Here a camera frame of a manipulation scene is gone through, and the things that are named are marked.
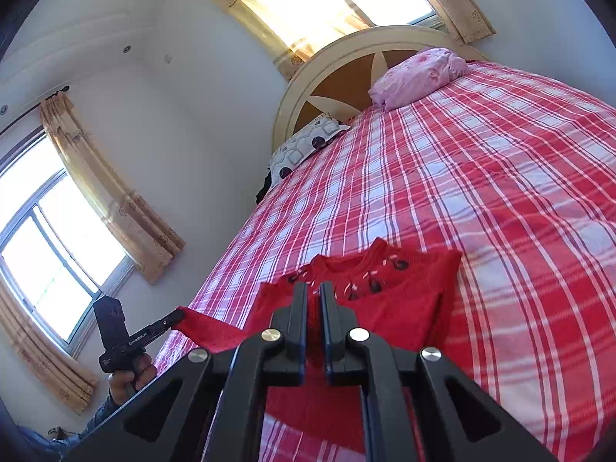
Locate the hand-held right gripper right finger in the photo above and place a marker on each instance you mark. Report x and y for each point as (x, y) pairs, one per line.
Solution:
(332, 332)

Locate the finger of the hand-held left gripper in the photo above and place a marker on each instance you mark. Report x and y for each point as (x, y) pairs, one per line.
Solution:
(166, 323)

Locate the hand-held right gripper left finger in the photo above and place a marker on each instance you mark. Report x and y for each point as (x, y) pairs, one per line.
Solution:
(298, 332)

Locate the red beaded sweater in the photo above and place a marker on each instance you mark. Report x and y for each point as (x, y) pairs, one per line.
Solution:
(409, 298)

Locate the person's left forearm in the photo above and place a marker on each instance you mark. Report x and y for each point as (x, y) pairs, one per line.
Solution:
(91, 423)

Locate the person's left hand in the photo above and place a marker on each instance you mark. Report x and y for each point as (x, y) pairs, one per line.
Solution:
(144, 375)

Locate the beige floral curtain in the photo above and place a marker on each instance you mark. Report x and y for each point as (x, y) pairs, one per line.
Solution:
(43, 351)
(269, 14)
(457, 5)
(120, 202)

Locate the large sliding window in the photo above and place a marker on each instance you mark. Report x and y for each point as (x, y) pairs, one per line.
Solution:
(53, 250)

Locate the dark cloth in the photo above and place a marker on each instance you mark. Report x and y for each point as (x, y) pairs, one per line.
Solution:
(263, 190)

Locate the white patterned pillow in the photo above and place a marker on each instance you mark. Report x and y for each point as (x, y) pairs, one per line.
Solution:
(303, 147)

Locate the bed with red plaid sheet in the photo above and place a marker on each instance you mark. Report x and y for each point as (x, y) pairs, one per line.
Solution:
(481, 202)

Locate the black curtain rod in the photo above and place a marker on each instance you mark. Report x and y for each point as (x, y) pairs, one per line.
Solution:
(33, 110)

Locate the cream wooden headboard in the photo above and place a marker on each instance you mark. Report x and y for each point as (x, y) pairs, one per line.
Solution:
(298, 86)

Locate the pink pillow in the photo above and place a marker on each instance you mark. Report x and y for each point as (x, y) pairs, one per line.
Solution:
(418, 77)

